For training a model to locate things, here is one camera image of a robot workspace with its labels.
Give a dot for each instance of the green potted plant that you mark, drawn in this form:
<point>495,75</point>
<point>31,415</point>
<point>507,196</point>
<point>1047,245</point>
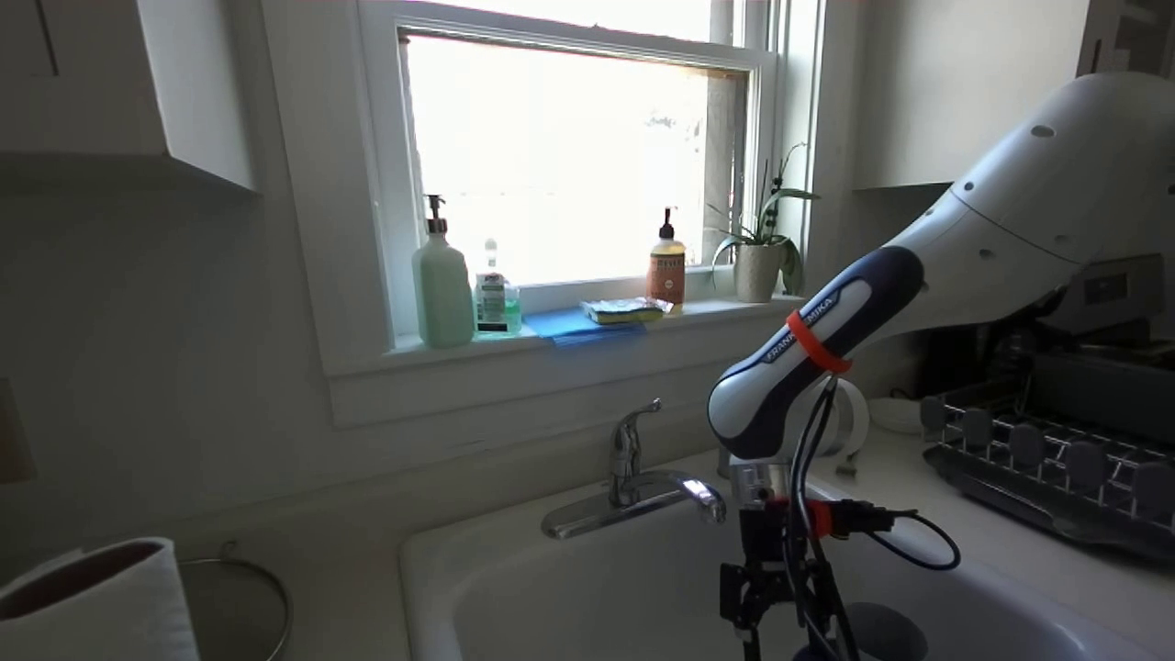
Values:
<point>764,231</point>

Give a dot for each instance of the white plant pot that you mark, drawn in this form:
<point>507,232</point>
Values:
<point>759,272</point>

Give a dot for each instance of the window frame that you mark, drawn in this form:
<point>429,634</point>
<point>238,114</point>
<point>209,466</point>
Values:
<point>559,131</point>

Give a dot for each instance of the white sink basin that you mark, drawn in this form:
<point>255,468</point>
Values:
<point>674,586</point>

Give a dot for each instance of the green soap dispenser bottle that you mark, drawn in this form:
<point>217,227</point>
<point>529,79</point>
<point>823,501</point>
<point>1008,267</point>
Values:
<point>444,284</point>

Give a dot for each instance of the chrome faucet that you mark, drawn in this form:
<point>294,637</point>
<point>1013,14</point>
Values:
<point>635,490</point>

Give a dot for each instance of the small teal bottle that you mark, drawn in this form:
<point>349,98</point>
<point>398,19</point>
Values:
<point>496,299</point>

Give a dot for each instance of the white upper cabinet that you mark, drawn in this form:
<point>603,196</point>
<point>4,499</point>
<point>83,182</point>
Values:
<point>119,95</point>

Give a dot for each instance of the blue sponge cloth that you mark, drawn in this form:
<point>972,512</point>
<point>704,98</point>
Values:
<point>570,328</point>

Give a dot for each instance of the paper towel roll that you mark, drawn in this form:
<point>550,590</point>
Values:
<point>110,603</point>

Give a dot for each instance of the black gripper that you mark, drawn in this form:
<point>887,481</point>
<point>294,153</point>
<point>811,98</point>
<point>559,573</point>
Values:
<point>775,535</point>

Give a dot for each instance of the black dish rack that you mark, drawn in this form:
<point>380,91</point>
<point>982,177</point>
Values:
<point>1075,445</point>

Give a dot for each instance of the orange soap dispenser bottle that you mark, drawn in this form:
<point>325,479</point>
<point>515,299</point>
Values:
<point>668,267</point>

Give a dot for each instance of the yellow green sponge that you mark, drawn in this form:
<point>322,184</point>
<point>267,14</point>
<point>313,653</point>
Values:
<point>626,314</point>

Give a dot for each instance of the light blue cup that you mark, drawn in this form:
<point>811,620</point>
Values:
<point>867,634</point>

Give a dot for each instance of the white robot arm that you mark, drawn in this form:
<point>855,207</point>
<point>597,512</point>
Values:
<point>1052,196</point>

